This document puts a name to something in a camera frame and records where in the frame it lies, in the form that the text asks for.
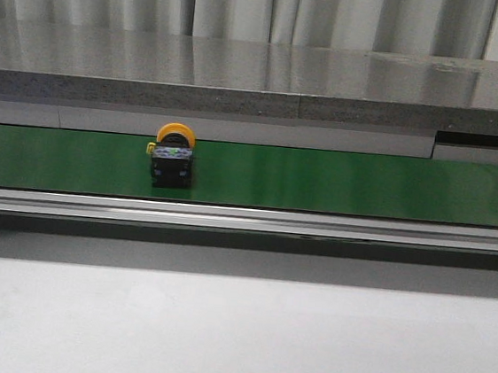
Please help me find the white pleated curtain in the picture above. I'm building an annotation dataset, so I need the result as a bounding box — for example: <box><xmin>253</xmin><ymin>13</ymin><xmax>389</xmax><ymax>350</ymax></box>
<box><xmin>0</xmin><ymin>0</ymin><xmax>498</xmax><ymax>61</ymax></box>

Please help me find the yellow mushroom push button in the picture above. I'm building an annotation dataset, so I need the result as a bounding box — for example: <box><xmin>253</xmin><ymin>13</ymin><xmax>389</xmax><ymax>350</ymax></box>
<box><xmin>146</xmin><ymin>122</ymin><xmax>196</xmax><ymax>189</ymax></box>

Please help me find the grey stone counter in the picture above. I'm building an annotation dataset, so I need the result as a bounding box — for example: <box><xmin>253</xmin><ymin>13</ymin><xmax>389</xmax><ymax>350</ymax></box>
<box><xmin>0</xmin><ymin>9</ymin><xmax>498</xmax><ymax>177</ymax></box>

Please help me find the green conveyor belt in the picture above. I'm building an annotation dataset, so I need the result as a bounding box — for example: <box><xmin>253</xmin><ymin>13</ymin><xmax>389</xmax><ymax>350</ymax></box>
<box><xmin>0</xmin><ymin>125</ymin><xmax>498</xmax><ymax>227</ymax></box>

